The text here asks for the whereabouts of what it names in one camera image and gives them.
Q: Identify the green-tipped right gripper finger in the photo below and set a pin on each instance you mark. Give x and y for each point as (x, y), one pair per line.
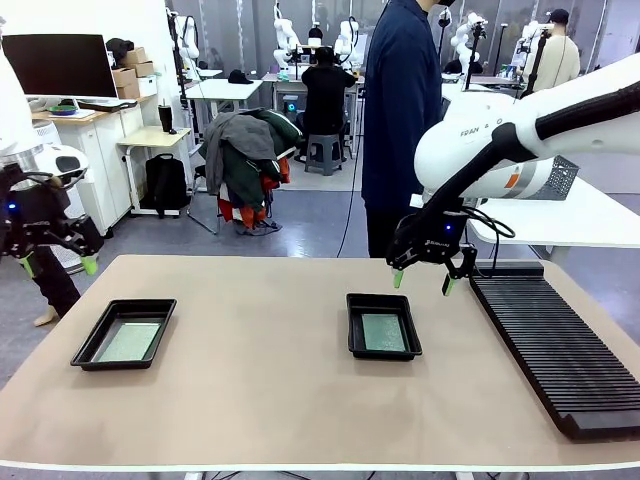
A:
(402, 257)
(465, 260)

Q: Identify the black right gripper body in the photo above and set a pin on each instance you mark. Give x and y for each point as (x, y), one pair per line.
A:
(437, 235)

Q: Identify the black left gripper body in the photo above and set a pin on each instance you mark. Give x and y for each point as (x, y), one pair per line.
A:
(35, 205)

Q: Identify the green-tipped left gripper finger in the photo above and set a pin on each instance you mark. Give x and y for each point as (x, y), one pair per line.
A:
(85, 235)
(15, 242)

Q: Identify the green circuit board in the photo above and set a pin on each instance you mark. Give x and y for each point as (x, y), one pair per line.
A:
(130, 342)
(384, 332)

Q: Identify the black plastic ESD tray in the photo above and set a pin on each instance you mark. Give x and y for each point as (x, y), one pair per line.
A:
(355, 325)
(90, 357)

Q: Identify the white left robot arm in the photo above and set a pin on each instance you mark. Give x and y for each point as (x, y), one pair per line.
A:
(15, 100)

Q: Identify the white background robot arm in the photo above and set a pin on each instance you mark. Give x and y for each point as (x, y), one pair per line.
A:
(285, 35)
(462, 40)
(187, 45)
(347, 42)

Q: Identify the white cabinet desk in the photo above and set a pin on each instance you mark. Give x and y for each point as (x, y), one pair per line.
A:
(100, 140)

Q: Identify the black backpack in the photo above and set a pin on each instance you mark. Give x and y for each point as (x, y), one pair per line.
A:
(165, 185)

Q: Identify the green bowl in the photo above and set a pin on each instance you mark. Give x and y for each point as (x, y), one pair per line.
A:
(63, 110)

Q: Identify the small wooden-top rolling table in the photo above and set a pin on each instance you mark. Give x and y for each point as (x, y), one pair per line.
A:
(155, 137)

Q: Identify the black keyboard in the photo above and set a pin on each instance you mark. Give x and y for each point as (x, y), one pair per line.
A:
(107, 104)

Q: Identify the grey perforated plastic basket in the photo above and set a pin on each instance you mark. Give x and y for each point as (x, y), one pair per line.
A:
(562, 177)

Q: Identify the grey plastic stool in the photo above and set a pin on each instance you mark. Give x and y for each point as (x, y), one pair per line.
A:
(324, 152)

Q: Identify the black tumbler cup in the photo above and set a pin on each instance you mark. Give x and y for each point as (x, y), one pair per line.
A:
(165, 120)

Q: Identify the white side table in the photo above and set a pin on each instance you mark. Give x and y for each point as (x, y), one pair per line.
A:
(600, 220)

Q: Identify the person in navy coat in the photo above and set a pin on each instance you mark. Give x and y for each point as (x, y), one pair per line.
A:
(395, 100)

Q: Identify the black computer monitor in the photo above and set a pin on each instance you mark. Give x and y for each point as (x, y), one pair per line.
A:
(65, 65)

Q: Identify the black slotted board rack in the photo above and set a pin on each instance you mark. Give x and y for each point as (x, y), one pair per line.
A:
(570, 360)

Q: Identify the cardboard box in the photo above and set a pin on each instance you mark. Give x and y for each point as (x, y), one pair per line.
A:
(128, 91)
(136, 56)
(124, 77)
(143, 69)

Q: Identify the white small box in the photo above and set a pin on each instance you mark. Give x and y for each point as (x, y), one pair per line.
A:
(147, 86)

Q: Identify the coat pile on chair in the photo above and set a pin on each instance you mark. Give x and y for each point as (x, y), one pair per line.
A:
(240, 155)

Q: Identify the seated person in black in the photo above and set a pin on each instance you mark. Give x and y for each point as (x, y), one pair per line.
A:
(325, 100)

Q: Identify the white workbench desk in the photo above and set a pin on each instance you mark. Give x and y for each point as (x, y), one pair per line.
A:
(282, 87)

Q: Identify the person in cream shirt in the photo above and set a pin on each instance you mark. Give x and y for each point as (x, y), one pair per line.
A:
(560, 55)

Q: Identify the black baseball cap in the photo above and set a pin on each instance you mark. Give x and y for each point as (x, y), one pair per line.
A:
(240, 77)

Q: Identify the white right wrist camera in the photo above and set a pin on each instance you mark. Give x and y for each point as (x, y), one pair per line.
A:
(417, 200)

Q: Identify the black camera stand pole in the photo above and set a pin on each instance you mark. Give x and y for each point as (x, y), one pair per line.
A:
(472, 60)

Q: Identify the black camera tripod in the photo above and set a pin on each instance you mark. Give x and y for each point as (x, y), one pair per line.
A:
(536, 65)

